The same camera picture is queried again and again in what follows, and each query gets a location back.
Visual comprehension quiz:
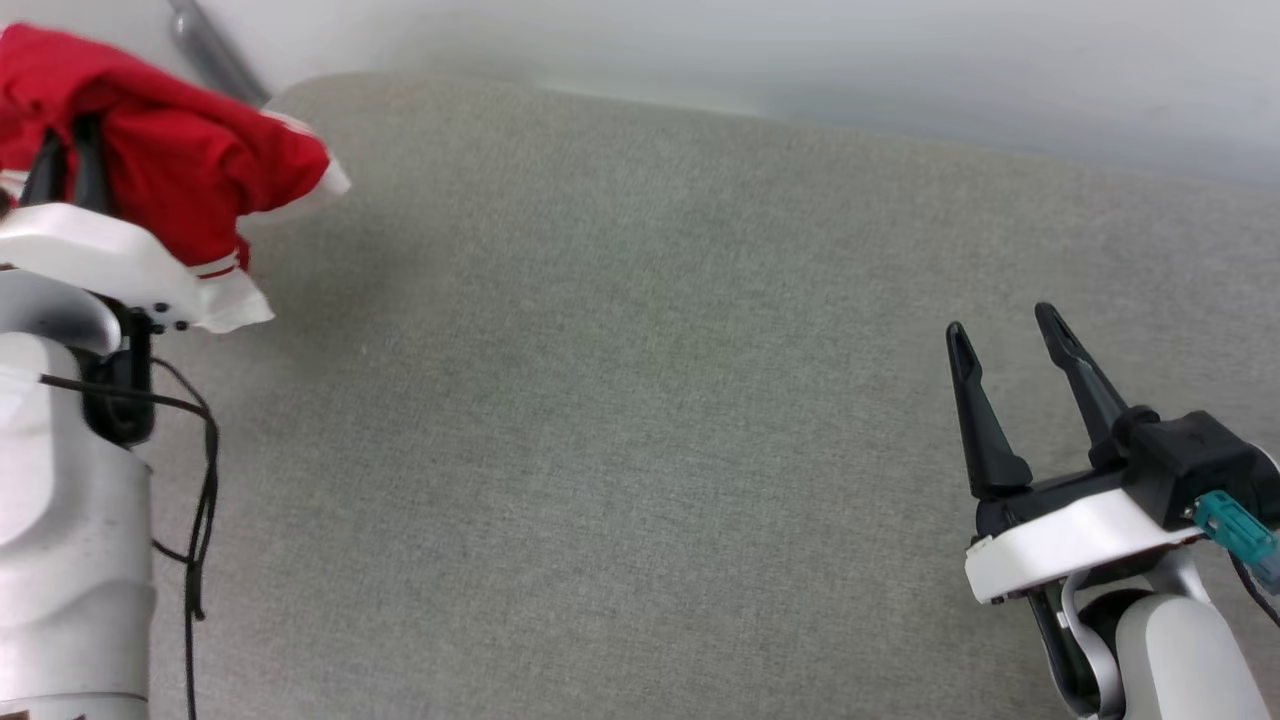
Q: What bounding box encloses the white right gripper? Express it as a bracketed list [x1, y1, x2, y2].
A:
[945, 302, 1206, 607]

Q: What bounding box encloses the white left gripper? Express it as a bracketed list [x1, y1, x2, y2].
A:
[0, 113, 204, 333]

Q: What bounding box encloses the red and white garment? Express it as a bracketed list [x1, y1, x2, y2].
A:
[0, 22, 352, 335]

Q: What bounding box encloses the grey metal bar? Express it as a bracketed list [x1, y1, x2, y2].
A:
[168, 0, 273, 108]

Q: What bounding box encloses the grey fabric sofa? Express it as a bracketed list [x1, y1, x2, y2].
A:
[130, 72, 1280, 720]

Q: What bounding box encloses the teal right camera connector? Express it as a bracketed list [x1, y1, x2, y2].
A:
[1193, 490, 1280, 593]

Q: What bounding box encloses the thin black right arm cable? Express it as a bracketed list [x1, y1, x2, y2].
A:
[1228, 552, 1280, 631]

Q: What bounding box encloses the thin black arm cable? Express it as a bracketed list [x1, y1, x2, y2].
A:
[40, 355, 221, 720]
[1228, 552, 1280, 631]

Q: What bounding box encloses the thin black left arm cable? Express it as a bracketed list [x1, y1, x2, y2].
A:
[40, 355, 221, 720]

